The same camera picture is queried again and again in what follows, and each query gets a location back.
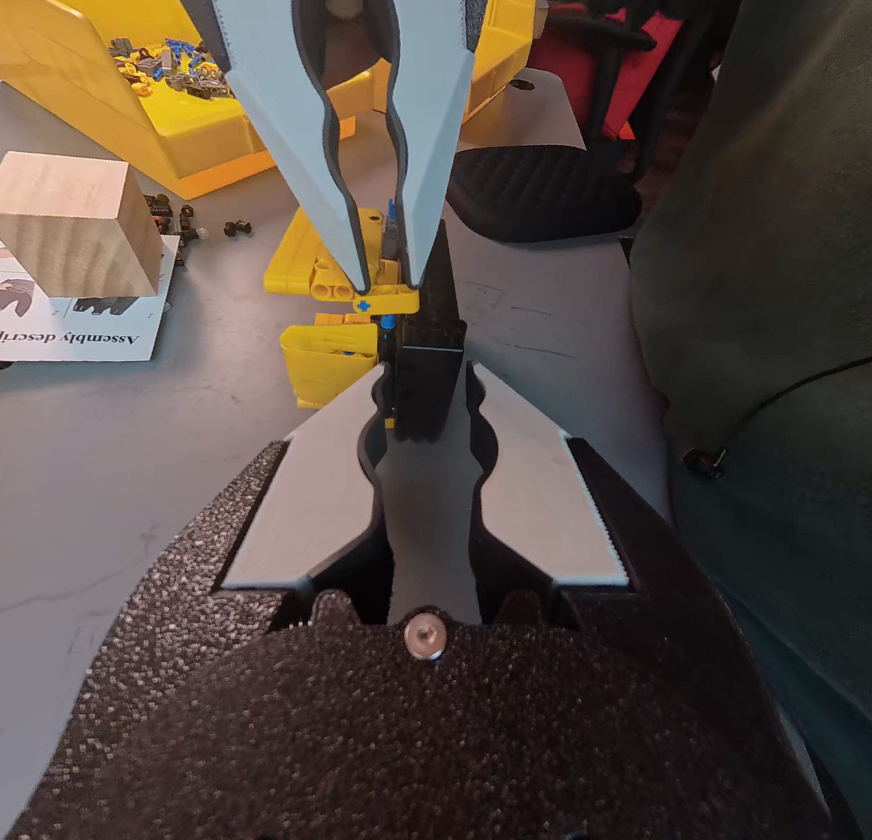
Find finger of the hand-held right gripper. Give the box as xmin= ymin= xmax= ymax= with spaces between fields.
xmin=370 ymin=0 xmax=478 ymax=291
xmin=202 ymin=0 xmax=373 ymax=297

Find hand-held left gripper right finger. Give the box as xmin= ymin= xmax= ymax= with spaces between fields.
xmin=465 ymin=362 xmax=630 ymax=589

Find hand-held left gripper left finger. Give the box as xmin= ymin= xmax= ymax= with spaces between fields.
xmin=221 ymin=364 xmax=388 ymax=591

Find partly built yellow lego model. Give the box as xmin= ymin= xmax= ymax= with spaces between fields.
xmin=264 ymin=199 xmax=469 ymax=443

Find assorted lego parts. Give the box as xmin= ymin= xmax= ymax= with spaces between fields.
xmin=109 ymin=36 xmax=236 ymax=99

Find pile of small lego pins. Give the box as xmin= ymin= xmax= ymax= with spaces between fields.
xmin=143 ymin=193 xmax=253 ymax=266

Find yellow plastic storage bin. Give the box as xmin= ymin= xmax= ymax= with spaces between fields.
xmin=0 ymin=0 xmax=357 ymax=202
xmin=463 ymin=0 xmax=540 ymax=127

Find red black bag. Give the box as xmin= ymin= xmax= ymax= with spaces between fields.
xmin=528 ymin=7 xmax=685 ymax=142

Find wooden block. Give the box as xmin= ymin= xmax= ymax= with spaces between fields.
xmin=0 ymin=152 xmax=164 ymax=299

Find white assembly instruction sheet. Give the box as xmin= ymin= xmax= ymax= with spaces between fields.
xmin=0 ymin=234 xmax=181 ymax=363

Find person's green sweatshirt torso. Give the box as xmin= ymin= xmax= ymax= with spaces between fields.
xmin=630 ymin=0 xmax=872 ymax=718

